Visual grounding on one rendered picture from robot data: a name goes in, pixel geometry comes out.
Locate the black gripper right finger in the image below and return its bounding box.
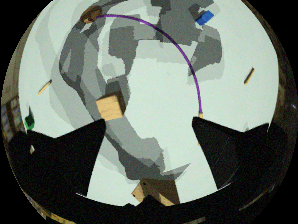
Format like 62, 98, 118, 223
192, 116, 270, 190

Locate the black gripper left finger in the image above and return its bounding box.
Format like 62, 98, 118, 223
27, 119, 106, 197

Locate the small blue block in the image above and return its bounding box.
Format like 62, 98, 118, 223
196, 11, 214, 26

